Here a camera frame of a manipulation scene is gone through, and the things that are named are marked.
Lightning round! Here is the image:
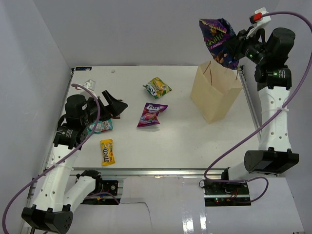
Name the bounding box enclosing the green yellow Fox's candy bag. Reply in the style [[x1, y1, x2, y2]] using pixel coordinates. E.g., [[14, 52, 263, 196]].
[[143, 77, 172, 99]]

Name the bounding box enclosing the yellow M&M's packet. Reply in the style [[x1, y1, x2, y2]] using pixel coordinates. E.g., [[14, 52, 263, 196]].
[[100, 139, 115, 166]]

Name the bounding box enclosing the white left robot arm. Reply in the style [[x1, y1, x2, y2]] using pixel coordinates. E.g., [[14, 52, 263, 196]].
[[21, 91, 128, 234]]

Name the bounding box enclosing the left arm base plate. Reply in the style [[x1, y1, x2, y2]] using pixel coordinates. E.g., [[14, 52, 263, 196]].
[[82, 180, 120, 205]]

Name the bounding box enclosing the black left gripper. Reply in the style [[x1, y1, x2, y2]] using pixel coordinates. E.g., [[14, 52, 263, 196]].
[[81, 90, 128, 127]]

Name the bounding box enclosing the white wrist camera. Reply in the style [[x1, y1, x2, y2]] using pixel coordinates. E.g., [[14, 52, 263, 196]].
[[246, 7, 271, 39], [83, 79, 96, 91]]

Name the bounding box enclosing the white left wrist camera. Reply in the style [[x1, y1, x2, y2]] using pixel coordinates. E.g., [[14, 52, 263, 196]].
[[83, 79, 96, 91]]

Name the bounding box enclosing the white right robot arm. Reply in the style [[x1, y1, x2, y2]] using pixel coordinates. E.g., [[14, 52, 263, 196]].
[[220, 27, 299, 195]]

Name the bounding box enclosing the teal snack packet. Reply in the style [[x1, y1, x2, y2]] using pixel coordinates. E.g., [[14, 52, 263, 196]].
[[94, 119, 113, 134]]

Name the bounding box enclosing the aluminium front rail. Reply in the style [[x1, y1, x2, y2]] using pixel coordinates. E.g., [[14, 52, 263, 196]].
[[43, 167, 230, 176]]

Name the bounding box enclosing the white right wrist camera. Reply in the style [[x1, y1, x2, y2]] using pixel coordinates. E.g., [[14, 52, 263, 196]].
[[246, 7, 271, 39]]

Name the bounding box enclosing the purple Fox's cherry candy bag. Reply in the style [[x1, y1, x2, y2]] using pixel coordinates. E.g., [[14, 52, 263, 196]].
[[137, 102, 168, 128]]

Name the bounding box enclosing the brown paper bag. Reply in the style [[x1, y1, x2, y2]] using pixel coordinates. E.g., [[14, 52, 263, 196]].
[[190, 60, 242, 123]]

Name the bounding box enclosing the dark blue snack bag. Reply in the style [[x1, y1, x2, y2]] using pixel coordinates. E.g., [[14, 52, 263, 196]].
[[199, 18, 239, 70]]

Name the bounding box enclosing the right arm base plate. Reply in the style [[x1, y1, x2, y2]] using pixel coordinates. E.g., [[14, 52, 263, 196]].
[[198, 179, 251, 207]]

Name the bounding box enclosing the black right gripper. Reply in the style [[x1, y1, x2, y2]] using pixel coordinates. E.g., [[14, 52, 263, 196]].
[[224, 26, 271, 66]]

